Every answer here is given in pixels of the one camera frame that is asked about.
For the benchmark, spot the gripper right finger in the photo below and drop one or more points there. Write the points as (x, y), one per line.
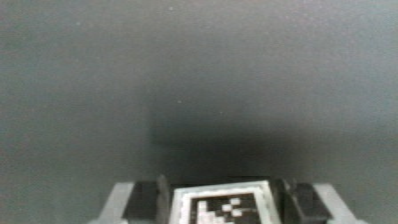
(311, 205)

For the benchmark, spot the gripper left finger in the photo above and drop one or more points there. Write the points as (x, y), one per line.
(137, 203)

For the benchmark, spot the white tagged cube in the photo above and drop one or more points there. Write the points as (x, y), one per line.
(233, 203)

